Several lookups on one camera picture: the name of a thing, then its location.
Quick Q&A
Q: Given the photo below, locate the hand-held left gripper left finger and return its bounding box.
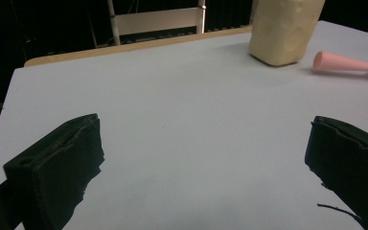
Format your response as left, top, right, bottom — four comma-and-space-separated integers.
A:
3, 113, 105, 230

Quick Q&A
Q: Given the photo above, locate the pink hair brush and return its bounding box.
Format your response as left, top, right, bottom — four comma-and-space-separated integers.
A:
311, 51, 368, 81

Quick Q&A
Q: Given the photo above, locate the pale blue table mat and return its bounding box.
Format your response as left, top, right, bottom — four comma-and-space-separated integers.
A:
0, 20, 368, 230

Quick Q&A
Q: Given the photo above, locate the cream cup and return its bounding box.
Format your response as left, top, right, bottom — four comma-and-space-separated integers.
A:
248, 0, 326, 67

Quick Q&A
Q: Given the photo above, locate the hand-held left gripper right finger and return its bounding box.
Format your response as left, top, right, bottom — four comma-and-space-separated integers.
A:
305, 115, 368, 230

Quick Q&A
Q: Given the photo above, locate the thin black thread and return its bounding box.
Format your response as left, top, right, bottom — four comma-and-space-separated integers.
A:
316, 203, 363, 223

